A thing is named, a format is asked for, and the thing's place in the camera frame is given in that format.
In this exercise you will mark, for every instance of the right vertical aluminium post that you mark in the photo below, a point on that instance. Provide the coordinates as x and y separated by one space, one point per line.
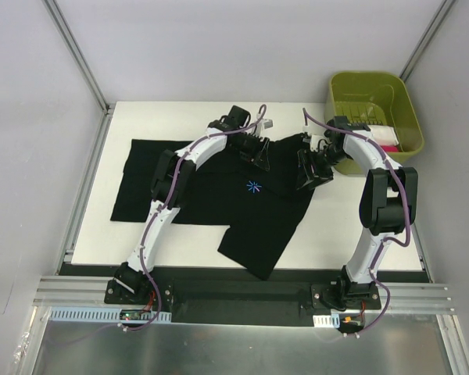
431 30

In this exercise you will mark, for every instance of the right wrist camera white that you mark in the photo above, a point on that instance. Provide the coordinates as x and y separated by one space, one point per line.
314 135

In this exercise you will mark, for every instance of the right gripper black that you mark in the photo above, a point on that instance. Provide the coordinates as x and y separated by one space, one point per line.
313 163

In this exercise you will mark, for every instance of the black t shirt blue logo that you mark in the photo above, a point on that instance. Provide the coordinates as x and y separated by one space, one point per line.
261 209

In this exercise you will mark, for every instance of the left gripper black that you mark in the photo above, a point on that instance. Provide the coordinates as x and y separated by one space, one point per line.
255 149

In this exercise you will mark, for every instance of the olive green plastic bin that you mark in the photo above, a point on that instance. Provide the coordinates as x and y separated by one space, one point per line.
376 98

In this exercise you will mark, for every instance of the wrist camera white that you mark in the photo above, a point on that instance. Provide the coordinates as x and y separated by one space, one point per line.
262 124
314 135

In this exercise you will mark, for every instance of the white rolled t shirt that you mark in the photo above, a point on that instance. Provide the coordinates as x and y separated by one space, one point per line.
384 135

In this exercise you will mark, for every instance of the vertical aluminium post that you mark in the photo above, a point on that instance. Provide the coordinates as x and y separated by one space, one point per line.
431 30
74 49

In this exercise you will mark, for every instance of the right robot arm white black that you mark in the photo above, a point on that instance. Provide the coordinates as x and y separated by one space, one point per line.
387 206

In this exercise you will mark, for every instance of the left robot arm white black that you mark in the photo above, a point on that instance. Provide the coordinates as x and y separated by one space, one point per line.
169 188

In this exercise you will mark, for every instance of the aluminium frame rail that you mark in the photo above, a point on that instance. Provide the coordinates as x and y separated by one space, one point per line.
403 298

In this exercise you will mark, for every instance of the right white cable duct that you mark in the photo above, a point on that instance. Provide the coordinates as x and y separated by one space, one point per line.
326 321

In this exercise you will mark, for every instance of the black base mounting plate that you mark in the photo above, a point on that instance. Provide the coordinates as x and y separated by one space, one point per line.
279 314

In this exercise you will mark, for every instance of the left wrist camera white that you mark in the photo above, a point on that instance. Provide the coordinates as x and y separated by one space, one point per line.
262 124

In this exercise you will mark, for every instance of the pink rolled t shirt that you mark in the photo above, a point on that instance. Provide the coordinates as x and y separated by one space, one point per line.
390 148

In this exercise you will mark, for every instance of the white slotted cable duct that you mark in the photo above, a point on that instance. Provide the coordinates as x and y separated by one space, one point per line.
107 315

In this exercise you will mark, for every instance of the left vertical aluminium post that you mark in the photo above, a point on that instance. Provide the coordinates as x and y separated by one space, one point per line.
74 49

